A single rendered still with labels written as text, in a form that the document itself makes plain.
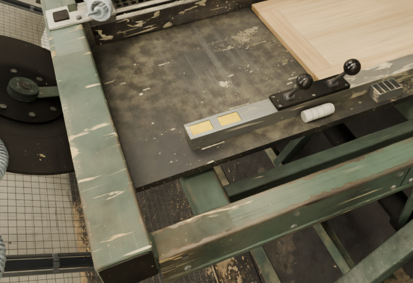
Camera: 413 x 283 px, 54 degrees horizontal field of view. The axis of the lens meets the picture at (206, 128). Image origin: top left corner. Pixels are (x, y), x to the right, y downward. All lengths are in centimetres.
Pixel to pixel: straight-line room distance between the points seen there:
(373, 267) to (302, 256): 124
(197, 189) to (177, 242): 19
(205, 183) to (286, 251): 203
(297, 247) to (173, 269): 209
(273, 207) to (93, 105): 46
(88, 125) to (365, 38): 82
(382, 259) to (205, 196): 87
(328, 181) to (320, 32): 56
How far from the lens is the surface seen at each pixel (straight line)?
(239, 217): 77
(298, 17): 133
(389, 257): 160
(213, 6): 134
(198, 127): 93
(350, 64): 94
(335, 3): 142
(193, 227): 77
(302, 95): 100
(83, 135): 88
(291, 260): 289
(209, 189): 91
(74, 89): 100
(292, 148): 266
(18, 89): 164
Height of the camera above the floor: 220
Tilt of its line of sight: 37 degrees down
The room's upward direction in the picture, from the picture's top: 79 degrees counter-clockwise
